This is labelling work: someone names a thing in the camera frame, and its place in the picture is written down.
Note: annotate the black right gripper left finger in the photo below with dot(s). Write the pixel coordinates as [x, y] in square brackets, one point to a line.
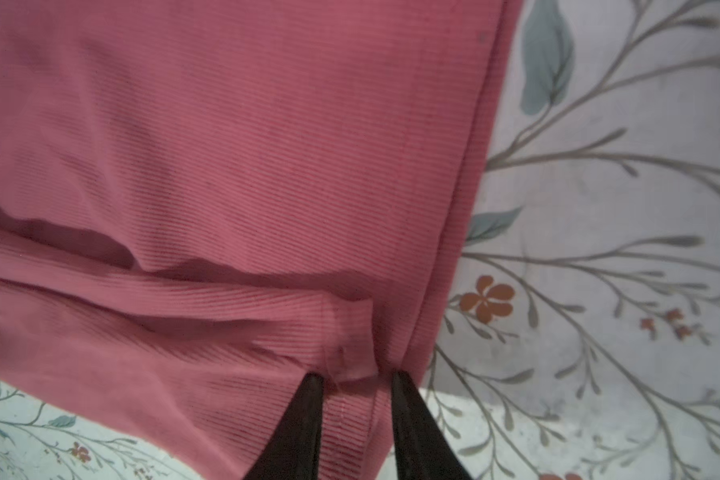
[293, 449]

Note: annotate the maroon tank top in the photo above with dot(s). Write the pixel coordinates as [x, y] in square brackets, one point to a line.
[203, 201]

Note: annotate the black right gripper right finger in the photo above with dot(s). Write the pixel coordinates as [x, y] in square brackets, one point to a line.
[421, 451]

